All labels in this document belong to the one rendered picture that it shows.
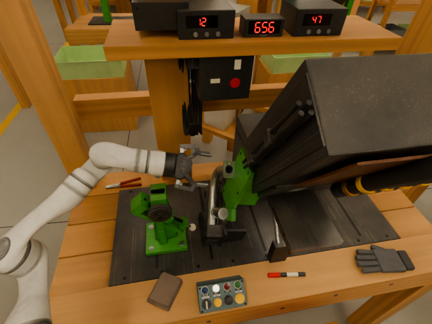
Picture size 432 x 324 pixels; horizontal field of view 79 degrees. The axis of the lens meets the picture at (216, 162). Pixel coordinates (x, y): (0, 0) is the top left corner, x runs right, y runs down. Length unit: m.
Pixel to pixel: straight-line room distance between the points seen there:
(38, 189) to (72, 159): 1.60
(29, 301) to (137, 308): 0.34
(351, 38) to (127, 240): 1.02
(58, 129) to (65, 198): 0.40
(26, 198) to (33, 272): 1.97
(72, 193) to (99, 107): 0.46
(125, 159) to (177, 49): 0.34
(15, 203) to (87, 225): 1.62
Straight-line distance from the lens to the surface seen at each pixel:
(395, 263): 1.17
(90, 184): 0.78
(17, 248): 0.78
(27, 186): 2.86
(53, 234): 2.40
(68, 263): 1.13
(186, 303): 0.95
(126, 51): 0.80
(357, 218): 1.26
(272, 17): 0.87
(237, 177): 0.83
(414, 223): 1.41
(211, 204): 0.97
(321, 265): 1.07
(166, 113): 1.02
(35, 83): 1.04
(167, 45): 0.79
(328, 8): 0.93
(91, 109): 1.15
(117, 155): 0.77
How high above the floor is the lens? 1.80
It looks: 43 degrees down
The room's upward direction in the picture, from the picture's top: 3 degrees clockwise
